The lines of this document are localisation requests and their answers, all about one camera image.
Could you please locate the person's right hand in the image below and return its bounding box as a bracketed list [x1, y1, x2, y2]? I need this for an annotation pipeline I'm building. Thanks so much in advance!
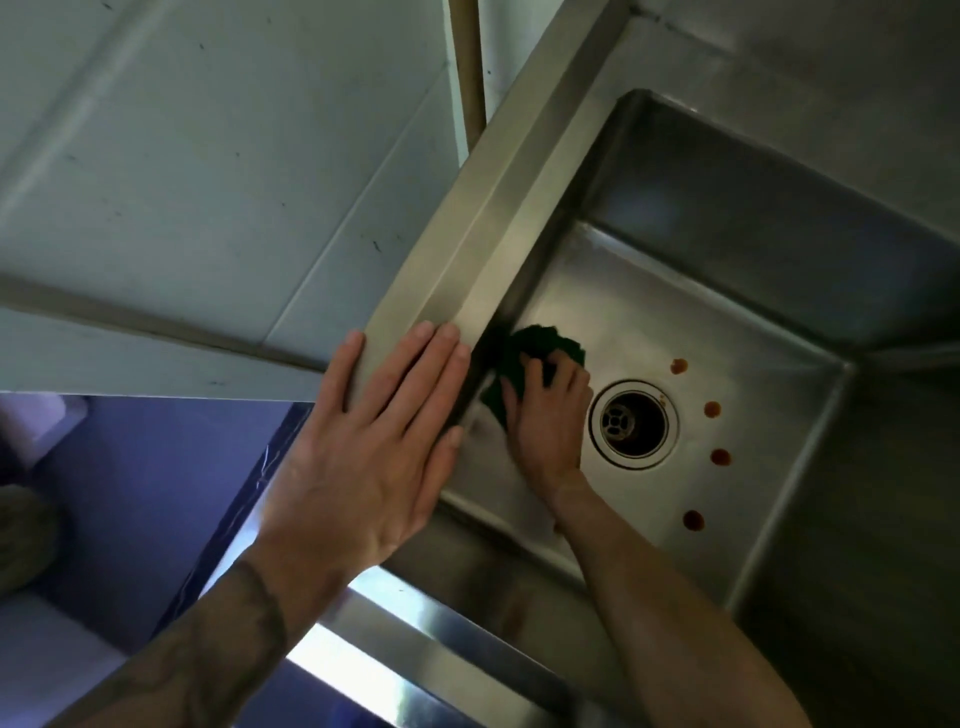
[500, 351, 595, 513]

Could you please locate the brown wooden pole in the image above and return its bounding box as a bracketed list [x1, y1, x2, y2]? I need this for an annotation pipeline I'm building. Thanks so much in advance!
[447, 0, 489, 148]

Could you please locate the basin drain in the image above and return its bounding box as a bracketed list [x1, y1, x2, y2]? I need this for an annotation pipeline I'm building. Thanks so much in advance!
[587, 378, 681, 472]

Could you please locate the person's left hand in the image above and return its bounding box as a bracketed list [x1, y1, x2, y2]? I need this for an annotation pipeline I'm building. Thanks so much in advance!
[249, 320, 474, 595]

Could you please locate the stainless steel sink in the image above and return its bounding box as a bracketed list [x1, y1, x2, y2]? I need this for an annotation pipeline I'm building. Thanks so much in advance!
[284, 0, 960, 728]

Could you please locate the green scouring cloth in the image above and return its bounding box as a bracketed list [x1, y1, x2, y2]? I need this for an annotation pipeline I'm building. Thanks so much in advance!
[478, 323, 590, 430]

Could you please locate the person's right forearm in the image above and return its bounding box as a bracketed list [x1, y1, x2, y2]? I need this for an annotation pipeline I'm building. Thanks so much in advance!
[551, 468, 815, 728]

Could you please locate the beige sack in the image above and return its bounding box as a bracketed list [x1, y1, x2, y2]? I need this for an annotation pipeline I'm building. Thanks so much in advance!
[0, 483, 63, 598]

